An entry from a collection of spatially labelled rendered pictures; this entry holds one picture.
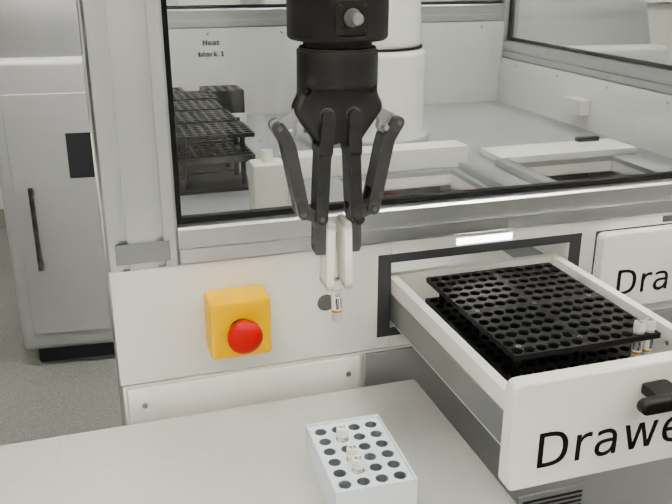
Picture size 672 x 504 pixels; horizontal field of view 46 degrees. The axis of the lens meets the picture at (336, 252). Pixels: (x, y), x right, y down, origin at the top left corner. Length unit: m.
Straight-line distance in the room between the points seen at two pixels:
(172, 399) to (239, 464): 0.15
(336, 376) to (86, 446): 0.32
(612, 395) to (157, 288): 0.50
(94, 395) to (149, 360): 1.65
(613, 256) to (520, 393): 0.46
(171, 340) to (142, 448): 0.13
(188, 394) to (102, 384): 1.68
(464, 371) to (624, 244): 0.38
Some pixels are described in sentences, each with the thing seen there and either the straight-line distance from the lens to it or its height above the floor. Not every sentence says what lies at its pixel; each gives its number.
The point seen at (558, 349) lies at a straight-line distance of 0.85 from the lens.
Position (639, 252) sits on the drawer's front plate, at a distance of 1.17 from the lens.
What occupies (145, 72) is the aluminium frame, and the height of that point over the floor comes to 1.16.
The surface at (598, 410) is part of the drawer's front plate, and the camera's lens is 0.78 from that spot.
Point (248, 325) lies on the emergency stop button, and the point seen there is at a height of 0.89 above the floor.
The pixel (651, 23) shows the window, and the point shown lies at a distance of 1.13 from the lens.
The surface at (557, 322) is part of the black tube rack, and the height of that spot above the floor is 0.90.
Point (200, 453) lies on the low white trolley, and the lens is 0.93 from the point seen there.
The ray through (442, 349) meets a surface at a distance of 0.89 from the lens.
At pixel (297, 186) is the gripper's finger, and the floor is 1.08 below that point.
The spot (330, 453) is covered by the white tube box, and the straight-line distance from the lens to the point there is 0.86.
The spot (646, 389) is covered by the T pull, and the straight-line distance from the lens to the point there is 0.79.
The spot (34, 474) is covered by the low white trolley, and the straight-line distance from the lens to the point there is 0.94.
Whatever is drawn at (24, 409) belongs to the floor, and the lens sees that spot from 2.62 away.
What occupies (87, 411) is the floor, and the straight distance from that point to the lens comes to 2.55.
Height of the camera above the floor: 1.28
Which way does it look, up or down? 20 degrees down
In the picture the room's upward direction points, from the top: straight up
